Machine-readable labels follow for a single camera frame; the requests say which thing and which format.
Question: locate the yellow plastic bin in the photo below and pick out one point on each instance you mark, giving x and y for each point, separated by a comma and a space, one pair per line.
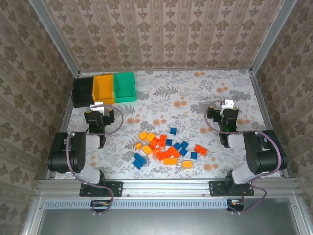
104, 89

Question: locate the green plastic bin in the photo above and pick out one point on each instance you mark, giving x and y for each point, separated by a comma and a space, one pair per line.
124, 88

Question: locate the black plastic bin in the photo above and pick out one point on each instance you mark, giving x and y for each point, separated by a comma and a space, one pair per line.
82, 94

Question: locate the long orange lego brick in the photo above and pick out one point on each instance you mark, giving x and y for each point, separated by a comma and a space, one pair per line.
200, 149
164, 155
174, 151
163, 140

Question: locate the small yellow lego brick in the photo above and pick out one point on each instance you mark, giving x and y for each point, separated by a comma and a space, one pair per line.
138, 146

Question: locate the long blue lego brick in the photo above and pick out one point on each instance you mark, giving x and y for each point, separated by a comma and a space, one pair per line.
137, 164
140, 157

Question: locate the small orange lego brick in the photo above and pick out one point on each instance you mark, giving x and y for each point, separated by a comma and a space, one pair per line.
156, 150

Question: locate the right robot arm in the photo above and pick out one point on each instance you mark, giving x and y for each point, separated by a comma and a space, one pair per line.
264, 156

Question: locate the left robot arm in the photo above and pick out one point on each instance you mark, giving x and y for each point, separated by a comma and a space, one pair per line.
61, 154

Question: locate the floral tablecloth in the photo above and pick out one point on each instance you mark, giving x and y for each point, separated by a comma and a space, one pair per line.
183, 98

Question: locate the long yellow lego brick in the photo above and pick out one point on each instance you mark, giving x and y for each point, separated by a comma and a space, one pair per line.
170, 161

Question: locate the grey metal sheet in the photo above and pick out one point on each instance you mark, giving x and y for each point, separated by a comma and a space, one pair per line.
159, 220

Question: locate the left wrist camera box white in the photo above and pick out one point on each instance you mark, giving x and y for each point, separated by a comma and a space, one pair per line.
96, 106

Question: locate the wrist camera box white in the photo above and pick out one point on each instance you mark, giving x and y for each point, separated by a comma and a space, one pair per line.
96, 106
227, 104

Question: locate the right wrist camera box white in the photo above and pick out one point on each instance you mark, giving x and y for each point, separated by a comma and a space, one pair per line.
227, 104

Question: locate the aluminium side rail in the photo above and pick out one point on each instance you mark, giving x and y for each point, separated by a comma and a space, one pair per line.
259, 102
69, 107

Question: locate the aluminium rear rail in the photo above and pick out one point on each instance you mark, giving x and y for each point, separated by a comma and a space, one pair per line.
171, 70

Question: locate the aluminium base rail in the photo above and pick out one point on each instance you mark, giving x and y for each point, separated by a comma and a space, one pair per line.
166, 187

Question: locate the aluminium frame post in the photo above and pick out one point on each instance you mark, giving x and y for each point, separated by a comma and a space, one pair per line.
271, 36
53, 36

